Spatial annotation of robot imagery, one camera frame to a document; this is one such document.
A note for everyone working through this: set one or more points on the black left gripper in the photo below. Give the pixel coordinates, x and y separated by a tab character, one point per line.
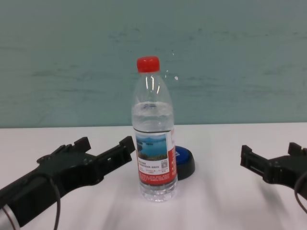
72	170

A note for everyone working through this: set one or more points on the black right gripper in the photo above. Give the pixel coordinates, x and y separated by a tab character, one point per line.
285	170

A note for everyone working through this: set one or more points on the clear water bottle red cap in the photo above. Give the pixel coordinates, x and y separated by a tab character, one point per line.
154	143

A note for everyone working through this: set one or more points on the blue push button black base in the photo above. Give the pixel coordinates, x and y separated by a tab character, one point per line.
185	163

